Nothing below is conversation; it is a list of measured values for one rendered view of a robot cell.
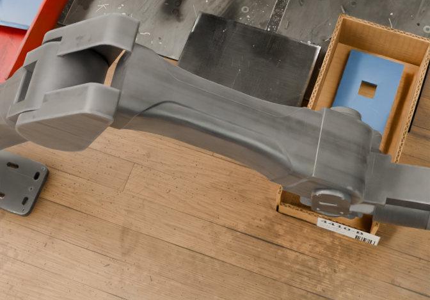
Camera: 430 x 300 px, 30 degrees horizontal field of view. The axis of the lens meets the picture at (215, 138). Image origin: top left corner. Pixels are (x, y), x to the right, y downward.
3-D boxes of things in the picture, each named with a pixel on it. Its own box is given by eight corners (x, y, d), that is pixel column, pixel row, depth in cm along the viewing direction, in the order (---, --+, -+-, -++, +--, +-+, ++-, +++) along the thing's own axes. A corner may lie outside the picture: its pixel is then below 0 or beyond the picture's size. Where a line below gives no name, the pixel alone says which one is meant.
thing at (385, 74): (315, 157, 99) (316, 148, 96) (351, 50, 104) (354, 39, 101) (370, 174, 98) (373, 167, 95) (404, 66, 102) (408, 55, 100)
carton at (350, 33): (274, 213, 99) (276, 194, 92) (334, 43, 107) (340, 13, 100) (375, 247, 97) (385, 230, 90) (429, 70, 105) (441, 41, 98)
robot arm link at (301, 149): (388, 117, 73) (67, -8, 64) (375, 210, 70) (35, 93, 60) (320, 150, 84) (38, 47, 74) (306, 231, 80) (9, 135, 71)
